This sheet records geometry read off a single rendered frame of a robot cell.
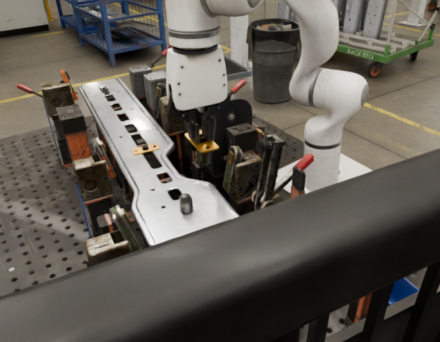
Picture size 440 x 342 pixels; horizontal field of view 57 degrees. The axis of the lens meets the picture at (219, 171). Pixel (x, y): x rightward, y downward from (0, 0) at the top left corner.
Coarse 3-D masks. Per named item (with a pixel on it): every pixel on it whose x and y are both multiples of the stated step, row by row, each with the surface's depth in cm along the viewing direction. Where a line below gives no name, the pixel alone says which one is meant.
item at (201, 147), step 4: (200, 132) 78; (200, 136) 76; (204, 136) 75; (192, 140) 76; (200, 140) 75; (204, 140) 75; (208, 140) 76; (212, 140) 75; (192, 144) 75; (196, 144) 75; (200, 144) 75; (204, 144) 74; (208, 144) 74; (212, 144) 74; (216, 144) 74; (196, 148) 74; (200, 148) 73; (204, 148) 73; (212, 148) 73; (216, 148) 73; (200, 152) 72; (204, 152) 72
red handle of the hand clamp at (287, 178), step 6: (306, 156) 90; (312, 156) 90; (300, 162) 90; (306, 162) 90; (300, 168) 90; (288, 174) 90; (282, 180) 90; (288, 180) 90; (276, 186) 90; (282, 186) 90; (276, 192) 90
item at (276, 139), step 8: (272, 136) 84; (256, 144) 83; (264, 144) 81; (272, 144) 83; (280, 144) 82; (264, 152) 86; (272, 152) 83; (280, 152) 83; (264, 160) 86; (272, 160) 84; (264, 168) 88; (272, 168) 85; (264, 176) 89; (272, 176) 86; (264, 184) 89; (272, 184) 87; (256, 192) 91; (264, 192) 88; (272, 192) 88; (256, 200) 91; (264, 200) 88
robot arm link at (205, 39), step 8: (168, 32) 64; (176, 32) 62; (200, 32) 61; (208, 32) 62; (216, 32) 63; (176, 40) 63; (184, 40) 62; (192, 40) 62; (200, 40) 62; (208, 40) 62; (216, 40) 64; (184, 48) 64; (192, 48) 62; (200, 48) 64
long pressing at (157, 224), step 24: (96, 96) 163; (120, 96) 162; (96, 120) 145; (120, 120) 143; (144, 120) 143; (120, 144) 128; (168, 144) 127; (144, 168) 116; (168, 168) 115; (144, 192) 106; (192, 192) 105; (216, 192) 104; (144, 216) 97; (168, 216) 97; (192, 216) 97; (216, 216) 96
